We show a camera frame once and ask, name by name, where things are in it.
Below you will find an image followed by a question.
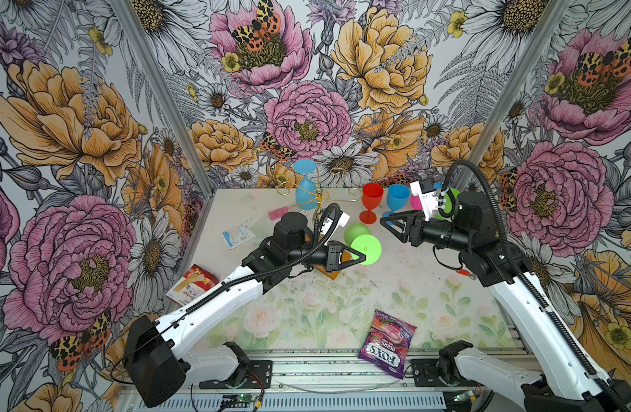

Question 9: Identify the blue wine glass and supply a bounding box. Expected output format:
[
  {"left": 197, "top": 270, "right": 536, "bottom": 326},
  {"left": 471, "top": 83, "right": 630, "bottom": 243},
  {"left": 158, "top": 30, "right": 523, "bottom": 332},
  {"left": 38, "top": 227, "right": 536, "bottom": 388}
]
[
  {"left": 382, "top": 184, "right": 411, "bottom": 217},
  {"left": 293, "top": 159, "right": 317, "bottom": 210}
]

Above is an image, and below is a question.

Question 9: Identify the purple Fox's candy bag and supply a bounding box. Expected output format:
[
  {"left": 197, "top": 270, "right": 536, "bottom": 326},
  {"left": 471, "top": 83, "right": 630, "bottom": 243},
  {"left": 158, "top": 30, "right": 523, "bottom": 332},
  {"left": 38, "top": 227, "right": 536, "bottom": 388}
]
[{"left": 358, "top": 309, "right": 417, "bottom": 379}]

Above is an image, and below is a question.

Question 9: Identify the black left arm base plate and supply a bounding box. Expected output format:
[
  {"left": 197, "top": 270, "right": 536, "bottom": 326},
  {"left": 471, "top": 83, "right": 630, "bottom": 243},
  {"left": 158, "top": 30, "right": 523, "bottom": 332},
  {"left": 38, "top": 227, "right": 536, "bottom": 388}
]
[{"left": 198, "top": 360, "right": 274, "bottom": 390}]

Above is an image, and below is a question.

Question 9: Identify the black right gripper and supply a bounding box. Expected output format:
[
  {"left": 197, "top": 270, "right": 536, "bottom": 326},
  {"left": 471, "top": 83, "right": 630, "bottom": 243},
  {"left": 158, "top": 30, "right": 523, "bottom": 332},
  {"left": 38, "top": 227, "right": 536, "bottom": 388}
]
[{"left": 380, "top": 210, "right": 474, "bottom": 252}]

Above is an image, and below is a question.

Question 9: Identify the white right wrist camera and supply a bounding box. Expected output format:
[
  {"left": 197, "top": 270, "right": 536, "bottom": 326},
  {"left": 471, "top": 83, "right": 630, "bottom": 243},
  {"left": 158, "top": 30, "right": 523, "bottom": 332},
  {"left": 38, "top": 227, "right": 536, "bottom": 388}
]
[{"left": 410, "top": 179, "right": 446, "bottom": 221}]

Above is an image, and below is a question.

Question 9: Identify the red white small box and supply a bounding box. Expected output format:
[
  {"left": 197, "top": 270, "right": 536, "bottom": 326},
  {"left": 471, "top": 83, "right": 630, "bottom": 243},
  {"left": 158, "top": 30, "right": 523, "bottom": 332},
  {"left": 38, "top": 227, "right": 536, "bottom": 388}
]
[{"left": 165, "top": 264, "right": 219, "bottom": 306}]

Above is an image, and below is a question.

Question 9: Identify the blue front wine glass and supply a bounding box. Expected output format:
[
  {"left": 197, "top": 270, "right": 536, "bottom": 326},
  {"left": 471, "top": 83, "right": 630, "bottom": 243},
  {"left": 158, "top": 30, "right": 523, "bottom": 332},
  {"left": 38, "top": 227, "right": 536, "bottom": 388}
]
[{"left": 382, "top": 184, "right": 411, "bottom": 217}]

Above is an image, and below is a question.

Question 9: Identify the green wine glass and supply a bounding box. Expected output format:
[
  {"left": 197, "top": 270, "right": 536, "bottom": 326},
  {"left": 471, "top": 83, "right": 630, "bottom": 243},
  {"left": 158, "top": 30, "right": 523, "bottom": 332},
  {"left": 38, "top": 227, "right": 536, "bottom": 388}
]
[
  {"left": 344, "top": 222, "right": 382, "bottom": 265},
  {"left": 438, "top": 188, "right": 460, "bottom": 219}
]

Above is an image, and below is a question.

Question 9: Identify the aluminium front frame rail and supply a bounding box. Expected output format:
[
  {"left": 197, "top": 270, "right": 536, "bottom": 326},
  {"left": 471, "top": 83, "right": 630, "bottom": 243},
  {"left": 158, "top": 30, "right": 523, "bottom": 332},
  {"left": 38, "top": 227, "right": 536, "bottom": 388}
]
[{"left": 114, "top": 347, "right": 564, "bottom": 412}]

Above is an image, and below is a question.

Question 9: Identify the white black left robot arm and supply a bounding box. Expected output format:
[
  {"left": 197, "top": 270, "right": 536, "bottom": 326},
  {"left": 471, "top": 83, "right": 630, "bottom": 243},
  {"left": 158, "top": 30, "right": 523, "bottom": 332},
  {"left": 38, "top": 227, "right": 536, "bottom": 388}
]
[{"left": 119, "top": 204, "right": 366, "bottom": 408}]

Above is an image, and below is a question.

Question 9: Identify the small red tool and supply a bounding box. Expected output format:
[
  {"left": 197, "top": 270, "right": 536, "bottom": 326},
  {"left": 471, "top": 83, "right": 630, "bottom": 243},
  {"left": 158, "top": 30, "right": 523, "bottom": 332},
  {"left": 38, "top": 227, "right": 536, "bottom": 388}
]
[{"left": 456, "top": 269, "right": 477, "bottom": 280}]

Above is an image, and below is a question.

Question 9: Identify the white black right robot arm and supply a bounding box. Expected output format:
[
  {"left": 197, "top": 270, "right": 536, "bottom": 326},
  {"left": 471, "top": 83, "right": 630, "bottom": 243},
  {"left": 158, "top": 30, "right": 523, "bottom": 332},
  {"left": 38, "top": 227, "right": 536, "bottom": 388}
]
[{"left": 381, "top": 192, "right": 631, "bottom": 411}]

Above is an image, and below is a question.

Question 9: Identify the white blue sachet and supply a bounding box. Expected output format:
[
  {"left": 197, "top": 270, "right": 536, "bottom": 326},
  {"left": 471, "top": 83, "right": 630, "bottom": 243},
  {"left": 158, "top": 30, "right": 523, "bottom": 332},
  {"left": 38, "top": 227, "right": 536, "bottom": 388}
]
[{"left": 222, "top": 224, "right": 256, "bottom": 249}]

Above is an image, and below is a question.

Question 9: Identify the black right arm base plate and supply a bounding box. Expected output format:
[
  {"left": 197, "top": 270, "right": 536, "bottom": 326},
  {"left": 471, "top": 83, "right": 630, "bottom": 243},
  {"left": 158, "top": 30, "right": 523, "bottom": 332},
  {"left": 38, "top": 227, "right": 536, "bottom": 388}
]
[{"left": 406, "top": 358, "right": 480, "bottom": 388}]

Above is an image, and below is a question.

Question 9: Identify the red wine glass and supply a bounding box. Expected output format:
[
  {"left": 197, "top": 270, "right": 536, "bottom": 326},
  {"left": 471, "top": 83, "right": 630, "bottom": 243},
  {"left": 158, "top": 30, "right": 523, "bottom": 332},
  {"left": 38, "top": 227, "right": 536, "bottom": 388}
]
[{"left": 359, "top": 183, "right": 384, "bottom": 225}]

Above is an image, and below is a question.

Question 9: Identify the gold wire wooden glass rack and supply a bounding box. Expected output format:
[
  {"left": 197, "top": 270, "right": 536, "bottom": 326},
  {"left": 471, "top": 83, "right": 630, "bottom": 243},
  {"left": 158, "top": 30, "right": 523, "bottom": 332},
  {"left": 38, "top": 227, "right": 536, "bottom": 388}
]
[{"left": 269, "top": 175, "right": 343, "bottom": 279}]

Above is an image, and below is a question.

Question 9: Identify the black right corrugated cable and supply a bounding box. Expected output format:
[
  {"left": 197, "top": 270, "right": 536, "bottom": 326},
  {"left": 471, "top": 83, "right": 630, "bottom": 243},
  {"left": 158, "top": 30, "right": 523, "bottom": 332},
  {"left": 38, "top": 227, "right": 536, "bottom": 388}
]
[{"left": 437, "top": 159, "right": 628, "bottom": 412}]

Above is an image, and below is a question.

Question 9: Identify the blue rear wine glass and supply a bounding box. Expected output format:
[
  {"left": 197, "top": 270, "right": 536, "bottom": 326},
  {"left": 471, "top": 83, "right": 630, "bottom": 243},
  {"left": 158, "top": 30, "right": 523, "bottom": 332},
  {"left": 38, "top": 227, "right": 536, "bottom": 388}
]
[{"left": 293, "top": 159, "right": 317, "bottom": 210}]

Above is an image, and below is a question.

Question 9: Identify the pink wine glass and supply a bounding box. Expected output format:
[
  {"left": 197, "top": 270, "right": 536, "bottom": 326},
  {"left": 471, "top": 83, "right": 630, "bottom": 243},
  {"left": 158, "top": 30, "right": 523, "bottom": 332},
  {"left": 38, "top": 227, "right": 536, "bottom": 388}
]
[{"left": 410, "top": 196, "right": 422, "bottom": 210}]

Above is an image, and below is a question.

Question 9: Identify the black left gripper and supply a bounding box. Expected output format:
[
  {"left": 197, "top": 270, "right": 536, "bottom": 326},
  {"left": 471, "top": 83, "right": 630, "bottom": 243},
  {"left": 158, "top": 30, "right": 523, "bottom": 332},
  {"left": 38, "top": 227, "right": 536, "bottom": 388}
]
[{"left": 288, "top": 239, "right": 365, "bottom": 273}]

